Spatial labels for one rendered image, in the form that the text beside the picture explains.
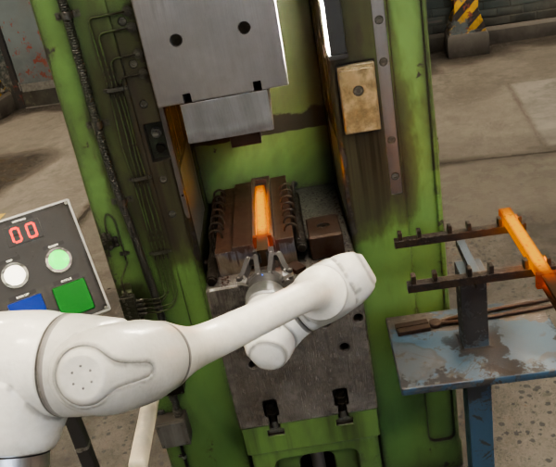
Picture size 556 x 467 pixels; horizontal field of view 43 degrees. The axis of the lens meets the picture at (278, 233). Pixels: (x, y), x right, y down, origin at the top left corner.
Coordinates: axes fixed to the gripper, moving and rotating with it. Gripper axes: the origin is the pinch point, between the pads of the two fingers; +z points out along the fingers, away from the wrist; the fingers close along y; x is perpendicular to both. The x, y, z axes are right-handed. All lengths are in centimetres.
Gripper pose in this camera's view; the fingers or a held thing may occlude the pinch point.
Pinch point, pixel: (263, 249)
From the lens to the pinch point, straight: 169.5
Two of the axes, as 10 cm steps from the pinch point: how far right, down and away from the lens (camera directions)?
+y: 9.8, -1.7, -0.4
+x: -1.7, -8.7, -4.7
